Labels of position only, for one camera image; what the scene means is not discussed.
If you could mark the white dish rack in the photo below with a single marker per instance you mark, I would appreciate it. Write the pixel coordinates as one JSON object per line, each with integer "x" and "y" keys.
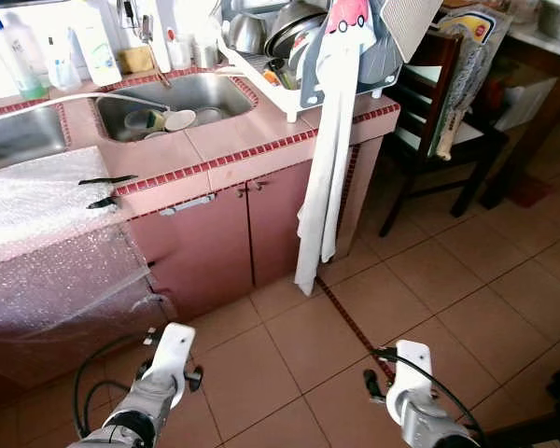
{"x": 373, "y": 65}

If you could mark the white detergent bottle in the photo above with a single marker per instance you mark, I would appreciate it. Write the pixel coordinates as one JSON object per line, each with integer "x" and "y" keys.
{"x": 98, "y": 56}

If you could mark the white ribbed mat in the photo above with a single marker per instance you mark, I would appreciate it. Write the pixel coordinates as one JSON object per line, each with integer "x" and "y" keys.
{"x": 412, "y": 26}

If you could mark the yellow sponge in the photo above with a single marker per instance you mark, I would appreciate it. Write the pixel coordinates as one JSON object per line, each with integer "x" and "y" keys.
{"x": 137, "y": 61}

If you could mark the wide pink cabinet door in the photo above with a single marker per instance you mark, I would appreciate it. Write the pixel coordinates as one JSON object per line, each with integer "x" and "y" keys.
{"x": 196, "y": 252}

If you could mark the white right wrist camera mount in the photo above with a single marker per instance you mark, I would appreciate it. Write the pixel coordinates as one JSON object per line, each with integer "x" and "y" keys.
{"x": 412, "y": 369}

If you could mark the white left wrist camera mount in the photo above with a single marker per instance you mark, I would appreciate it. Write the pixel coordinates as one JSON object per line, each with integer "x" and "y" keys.
{"x": 173, "y": 359}

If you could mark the black plastic clip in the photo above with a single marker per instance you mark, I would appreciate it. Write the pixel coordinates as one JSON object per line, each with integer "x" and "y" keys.
{"x": 103, "y": 202}
{"x": 107, "y": 179}

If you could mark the white towel red print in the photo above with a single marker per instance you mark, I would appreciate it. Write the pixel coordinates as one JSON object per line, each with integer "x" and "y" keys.
{"x": 317, "y": 187}

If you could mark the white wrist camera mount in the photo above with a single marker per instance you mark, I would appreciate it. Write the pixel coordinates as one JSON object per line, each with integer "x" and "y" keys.
{"x": 412, "y": 369}
{"x": 173, "y": 359}

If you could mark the large steel pan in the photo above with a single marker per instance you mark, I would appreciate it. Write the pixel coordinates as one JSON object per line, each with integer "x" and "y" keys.
{"x": 294, "y": 28}

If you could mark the dark wooden chair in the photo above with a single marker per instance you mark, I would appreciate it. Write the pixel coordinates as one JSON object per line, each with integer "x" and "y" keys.
{"x": 420, "y": 84}

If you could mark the clear bubble wrap sheet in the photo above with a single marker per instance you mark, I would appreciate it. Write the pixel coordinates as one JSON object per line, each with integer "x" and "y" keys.
{"x": 47, "y": 243}

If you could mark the clear bottle blue cap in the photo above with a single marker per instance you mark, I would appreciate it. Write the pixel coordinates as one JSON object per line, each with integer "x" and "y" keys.
{"x": 19, "y": 61}

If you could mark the narrow pink cabinet door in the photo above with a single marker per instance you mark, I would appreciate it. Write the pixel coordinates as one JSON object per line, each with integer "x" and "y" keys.
{"x": 275, "y": 219}

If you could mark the printed plastic bag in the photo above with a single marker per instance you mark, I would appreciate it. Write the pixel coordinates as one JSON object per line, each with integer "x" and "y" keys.
{"x": 467, "y": 75}

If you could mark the small steel pot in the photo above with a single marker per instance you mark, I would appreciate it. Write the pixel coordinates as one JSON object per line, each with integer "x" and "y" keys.
{"x": 247, "y": 35}

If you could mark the white green mug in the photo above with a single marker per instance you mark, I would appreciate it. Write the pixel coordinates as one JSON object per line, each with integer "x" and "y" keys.
{"x": 159, "y": 120}

